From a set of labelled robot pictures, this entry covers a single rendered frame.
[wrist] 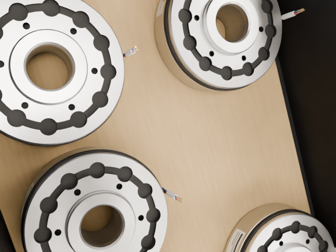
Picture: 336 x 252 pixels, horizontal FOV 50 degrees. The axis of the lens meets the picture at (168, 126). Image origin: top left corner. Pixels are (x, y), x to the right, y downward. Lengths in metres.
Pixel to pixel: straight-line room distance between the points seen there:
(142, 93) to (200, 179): 0.09
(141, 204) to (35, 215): 0.07
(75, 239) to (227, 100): 0.17
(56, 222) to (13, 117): 0.07
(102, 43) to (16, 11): 0.06
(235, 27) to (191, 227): 0.17
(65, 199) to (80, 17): 0.12
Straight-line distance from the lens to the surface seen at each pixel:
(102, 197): 0.25
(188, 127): 0.31
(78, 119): 0.25
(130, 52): 0.25
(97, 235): 0.29
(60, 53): 0.27
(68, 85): 0.24
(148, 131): 0.29
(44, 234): 0.26
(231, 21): 0.32
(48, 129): 0.25
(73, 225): 0.26
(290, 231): 0.34
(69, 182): 0.26
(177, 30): 0.27
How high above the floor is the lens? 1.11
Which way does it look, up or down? 68 degrees down
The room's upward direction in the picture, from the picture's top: 97 degrees clockwise
